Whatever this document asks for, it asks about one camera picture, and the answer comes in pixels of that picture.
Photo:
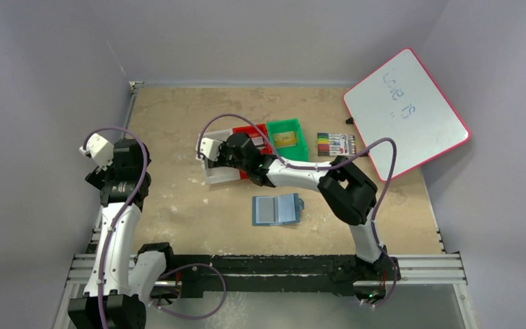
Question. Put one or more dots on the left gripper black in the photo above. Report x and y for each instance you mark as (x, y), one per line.
(96, 177)

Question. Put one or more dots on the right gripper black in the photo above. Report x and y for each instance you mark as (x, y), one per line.
(220, 161)

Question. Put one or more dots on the blue card holder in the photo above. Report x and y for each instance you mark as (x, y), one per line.
(277, 210)

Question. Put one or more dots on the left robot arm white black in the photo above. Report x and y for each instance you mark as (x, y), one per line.
(118, 291)

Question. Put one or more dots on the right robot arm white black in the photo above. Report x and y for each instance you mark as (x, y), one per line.
(349, 192)

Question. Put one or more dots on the white grey card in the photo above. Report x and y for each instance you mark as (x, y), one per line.
(258, 141)

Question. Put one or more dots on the gold card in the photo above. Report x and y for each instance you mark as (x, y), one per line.
(284, 139)

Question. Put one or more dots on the red plastic bin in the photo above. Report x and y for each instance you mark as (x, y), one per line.
(252, 132)

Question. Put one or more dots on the white plastic bin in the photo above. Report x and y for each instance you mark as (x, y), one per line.
(220, 174)

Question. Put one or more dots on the green plastic bin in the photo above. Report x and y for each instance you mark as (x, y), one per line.
(299, 152)

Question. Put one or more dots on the marker pen pack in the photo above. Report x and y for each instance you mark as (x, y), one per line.
(336, 144)

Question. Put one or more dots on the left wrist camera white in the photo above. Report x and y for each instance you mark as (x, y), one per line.
(100, 150)

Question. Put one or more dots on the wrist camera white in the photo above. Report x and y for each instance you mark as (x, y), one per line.
(100, 150)
(208, 148)

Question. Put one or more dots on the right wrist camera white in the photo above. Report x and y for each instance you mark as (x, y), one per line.
(208, 148)

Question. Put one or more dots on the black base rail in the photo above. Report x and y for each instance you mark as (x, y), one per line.
(195, 274)

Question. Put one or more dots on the whiteboard with pink frame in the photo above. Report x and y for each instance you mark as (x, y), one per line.
(401, 100)

